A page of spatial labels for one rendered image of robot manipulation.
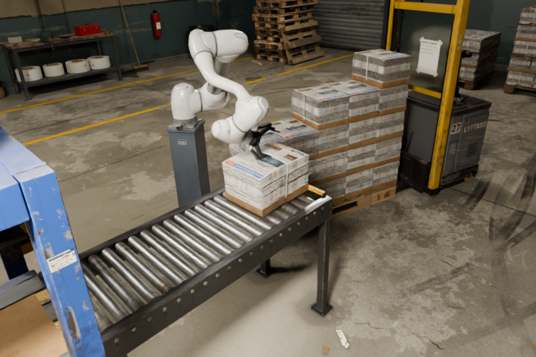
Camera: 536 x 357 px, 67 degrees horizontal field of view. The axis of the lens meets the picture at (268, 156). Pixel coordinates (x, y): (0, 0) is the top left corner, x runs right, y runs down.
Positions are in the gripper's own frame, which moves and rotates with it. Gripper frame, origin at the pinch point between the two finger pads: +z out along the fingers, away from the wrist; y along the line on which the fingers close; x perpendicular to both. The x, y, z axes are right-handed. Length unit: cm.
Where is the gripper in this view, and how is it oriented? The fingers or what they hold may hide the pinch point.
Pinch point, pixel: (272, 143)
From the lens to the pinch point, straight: 217.7
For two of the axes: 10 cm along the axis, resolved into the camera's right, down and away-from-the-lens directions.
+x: 7.0, 2.8, -6.5
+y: -3.0, 9.5, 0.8
